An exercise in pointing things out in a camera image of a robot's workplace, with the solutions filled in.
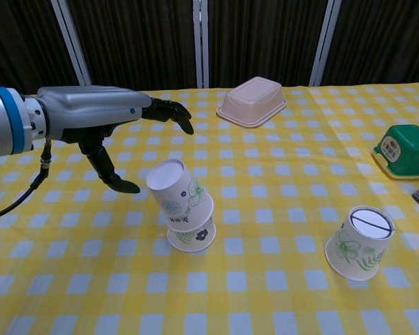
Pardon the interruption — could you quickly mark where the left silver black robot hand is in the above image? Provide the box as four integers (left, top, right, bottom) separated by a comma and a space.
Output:
37, 85, 195, 195

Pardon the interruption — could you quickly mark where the plain-bottom floral paper cup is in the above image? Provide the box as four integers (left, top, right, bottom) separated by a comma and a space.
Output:
146, 158, 214, 232
166, 216, 217, 253

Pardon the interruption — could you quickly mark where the paper cup with line mark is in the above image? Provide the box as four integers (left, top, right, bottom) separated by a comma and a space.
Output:
325, 205, 396, 282

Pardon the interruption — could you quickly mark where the pink plastic food container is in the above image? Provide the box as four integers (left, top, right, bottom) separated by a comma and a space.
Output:
216, 77, 288, 128

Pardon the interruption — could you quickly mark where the yellow white checkered tablecloth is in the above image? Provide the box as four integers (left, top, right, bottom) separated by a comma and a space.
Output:
0, 82, 419, 335

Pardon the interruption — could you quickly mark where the green plastic box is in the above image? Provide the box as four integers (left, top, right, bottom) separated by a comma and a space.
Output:
372, 124, 419, 180

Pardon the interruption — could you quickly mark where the black screen panel white frame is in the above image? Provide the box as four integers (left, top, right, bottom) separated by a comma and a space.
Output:
193, 0, 339, 89
50, 0, 205, 91
0, 0, 91, 95
309, 0, 419, 87

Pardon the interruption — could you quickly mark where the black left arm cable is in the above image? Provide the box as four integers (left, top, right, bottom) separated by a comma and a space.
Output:
0, 137, 53, 223

